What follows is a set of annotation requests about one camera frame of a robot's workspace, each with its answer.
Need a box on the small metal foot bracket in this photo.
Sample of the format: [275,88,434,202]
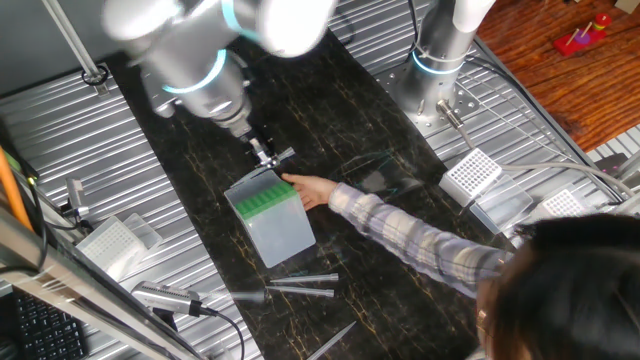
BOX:
[59,178,91,220]

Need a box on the black camera cable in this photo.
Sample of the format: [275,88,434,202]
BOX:
[199,305,246,360]

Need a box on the white pipette tip rack box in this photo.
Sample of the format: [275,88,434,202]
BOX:
[74,212,164,282]
[438,147,534,235]
[529,187,592,224]

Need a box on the metal pole foot bracket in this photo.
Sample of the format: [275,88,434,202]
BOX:
[81,63,112,97]

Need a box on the thick grey robot cable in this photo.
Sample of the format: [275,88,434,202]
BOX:
[435,98,637,199]

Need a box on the dark haired person head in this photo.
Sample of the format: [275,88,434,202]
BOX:
[474,213,640,360]

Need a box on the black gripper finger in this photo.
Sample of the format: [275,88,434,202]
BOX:
[249,140,272,170]
[264,141,282,167]

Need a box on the green pipette tip holder box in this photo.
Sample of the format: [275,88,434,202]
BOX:
[223,168,318,270]

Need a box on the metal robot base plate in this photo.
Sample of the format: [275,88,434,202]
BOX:
[372,59,481,137]

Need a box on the black marble mat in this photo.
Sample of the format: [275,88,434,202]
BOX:
[104,4,519,360]

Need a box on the small dark electronic box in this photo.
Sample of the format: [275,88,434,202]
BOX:
[593,152,630,174]

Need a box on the black keyboard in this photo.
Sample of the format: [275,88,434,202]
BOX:
[12,292,89,360]

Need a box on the red ring stacking toy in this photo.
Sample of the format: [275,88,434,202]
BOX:
[552,12,613,57]

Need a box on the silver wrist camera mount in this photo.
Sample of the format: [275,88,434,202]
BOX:
[141,69,177,120]

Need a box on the aluminium frame strut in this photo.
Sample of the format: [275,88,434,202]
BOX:
[0,207,206,360]

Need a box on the person right hand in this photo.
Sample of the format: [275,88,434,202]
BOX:
[281,172,340,212]

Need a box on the aluminium profile bar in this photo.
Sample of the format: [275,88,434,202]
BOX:
[612,189,640,217]

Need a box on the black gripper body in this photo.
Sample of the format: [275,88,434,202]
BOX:
[243,130,275,154]

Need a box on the thin black cable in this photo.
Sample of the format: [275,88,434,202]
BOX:
[0,177,50,277]

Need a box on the grey vented depth camera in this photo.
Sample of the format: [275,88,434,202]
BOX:
[130,280,205,317]

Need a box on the plaid sleeved right forearm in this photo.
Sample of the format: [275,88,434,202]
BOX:
[327,182,515,300]

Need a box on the slim metal pole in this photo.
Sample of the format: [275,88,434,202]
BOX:
[41,0,104,81]

